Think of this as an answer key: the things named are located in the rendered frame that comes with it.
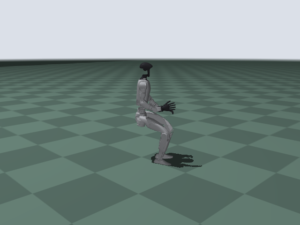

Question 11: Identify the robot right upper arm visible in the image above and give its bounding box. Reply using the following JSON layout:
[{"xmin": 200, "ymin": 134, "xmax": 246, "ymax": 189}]
[{"xmin": 139, "ymin": 82, "xmax": 147, "ymax": 105}]

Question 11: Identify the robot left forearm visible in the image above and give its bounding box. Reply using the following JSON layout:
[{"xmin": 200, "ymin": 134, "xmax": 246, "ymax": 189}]
[{"xmin": 149, "ymin": 98, "xmax": 159, "ymax": 107}]

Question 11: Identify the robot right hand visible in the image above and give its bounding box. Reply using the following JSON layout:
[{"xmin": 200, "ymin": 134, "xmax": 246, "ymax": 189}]
[{"xmin": 158, "ymin": 101, "xmax": 175, "ymax": 112}]

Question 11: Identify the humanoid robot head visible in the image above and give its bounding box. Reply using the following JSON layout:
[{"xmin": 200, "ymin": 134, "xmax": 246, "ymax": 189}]
[{"xmin": 139, "ymin": 62, "xmax": 152, "ymax": 80}]

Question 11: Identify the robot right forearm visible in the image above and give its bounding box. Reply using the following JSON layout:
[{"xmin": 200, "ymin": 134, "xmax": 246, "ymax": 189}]
[{"xmin": 141, "ymin": 101, "xmax": 161, "ymax": 113}]

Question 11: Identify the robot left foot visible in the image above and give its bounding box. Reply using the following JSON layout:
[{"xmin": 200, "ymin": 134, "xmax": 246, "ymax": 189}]
[{"xmin": 155, "ymin": 154, "xmax": 173, "ymax": 159}]

